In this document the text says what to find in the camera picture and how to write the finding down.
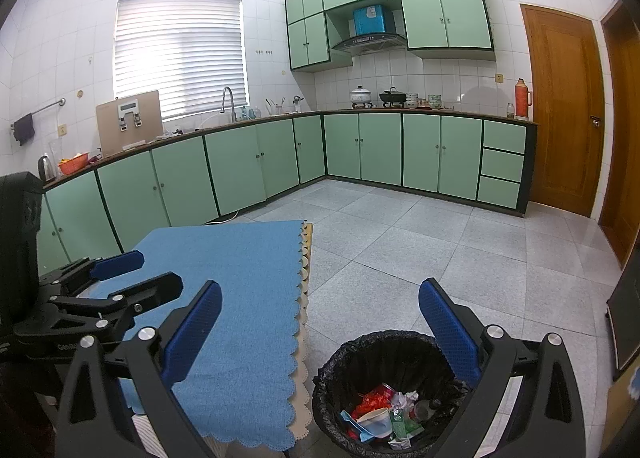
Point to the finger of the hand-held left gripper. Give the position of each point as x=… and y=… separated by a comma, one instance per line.
x=120, y=264
x=155, y=288

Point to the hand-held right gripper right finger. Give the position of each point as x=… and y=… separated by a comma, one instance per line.
x=447, y=333

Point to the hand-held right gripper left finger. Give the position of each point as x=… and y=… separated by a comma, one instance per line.
x=192, y=333

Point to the red label plastic bottle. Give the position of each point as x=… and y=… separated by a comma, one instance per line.
x=427, y=409

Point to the white tissue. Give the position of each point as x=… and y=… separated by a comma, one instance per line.
x=404, y=399

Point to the red plastic bag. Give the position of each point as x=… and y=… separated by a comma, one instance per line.
x=372, y=400

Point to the green white drink carton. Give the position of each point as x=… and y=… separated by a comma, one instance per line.
x=402, y=430

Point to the black lined waste bin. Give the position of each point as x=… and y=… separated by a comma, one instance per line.
x=340, y=368

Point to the white paper cup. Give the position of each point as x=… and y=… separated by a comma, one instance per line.
x=375, y=423

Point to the blue scalloped table mat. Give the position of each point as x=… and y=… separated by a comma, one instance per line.
x=250, y=288

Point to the steel electric kettle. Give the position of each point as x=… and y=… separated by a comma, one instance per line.
x=46, y=168

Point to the orange plastic basin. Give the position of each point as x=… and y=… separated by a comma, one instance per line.
x=74, y=165

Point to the clear plastic jug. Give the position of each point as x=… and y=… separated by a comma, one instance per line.
x=55, y=152

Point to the beige scalloped mat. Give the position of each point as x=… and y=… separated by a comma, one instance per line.
x=302, y=328

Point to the white striped cloth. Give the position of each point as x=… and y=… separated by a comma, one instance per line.
x=147, y=438

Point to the dark hanging towel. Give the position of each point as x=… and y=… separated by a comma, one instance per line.
x=24, y=130

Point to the cardboard box with dispenser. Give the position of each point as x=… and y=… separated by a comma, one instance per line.
x=107, y=128

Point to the green base cabinets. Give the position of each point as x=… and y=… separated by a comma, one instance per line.
x=235, y=163

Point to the dark board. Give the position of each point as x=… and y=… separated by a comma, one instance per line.
x=627, y=323

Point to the chrome kitchen faucet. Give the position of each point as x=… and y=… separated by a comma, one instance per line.
x=227, y=100

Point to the utensil holder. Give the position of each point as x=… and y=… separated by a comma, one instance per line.
x=274, y=109

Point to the white window blind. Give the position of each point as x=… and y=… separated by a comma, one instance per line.
x=180, y=53

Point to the small glass jar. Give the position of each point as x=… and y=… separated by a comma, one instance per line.
x=510, y=111

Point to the black wok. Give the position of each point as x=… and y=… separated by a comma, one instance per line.
x=392, y=98

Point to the red thermos flask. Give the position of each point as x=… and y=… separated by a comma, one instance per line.
x=524, y=100

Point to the wooden door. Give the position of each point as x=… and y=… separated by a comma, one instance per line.
x=622, y=138
x=562, y=113

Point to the white cooking pot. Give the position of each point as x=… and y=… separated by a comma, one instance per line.
x=361, y=97

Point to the range hood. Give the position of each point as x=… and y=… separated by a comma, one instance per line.
x=370, y=44

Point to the blue box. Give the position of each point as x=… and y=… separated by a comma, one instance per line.
x=372, y=20

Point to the metal towel rail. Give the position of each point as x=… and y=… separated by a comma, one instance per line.
x=45, y=107

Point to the green wall cabinets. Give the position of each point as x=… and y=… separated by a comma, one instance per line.
x=450, y=18

